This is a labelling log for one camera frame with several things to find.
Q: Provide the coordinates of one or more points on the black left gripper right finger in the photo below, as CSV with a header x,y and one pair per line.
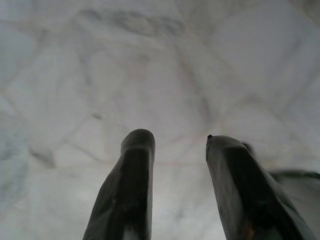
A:
x,y
245,190

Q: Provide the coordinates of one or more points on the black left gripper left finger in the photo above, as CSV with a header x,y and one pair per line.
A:
x,y
130,190

